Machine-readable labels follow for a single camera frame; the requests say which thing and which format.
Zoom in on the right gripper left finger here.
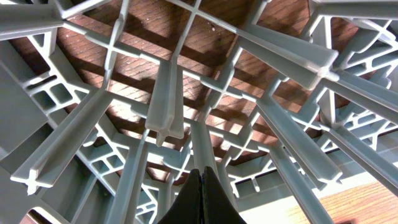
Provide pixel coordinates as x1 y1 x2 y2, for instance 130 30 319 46
158 169 202 224

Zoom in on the grey plastic dishwasher rack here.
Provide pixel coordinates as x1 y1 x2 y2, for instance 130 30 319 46
1 1 397 223

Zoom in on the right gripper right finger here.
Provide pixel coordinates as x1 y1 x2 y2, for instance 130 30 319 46
201 166 246 224

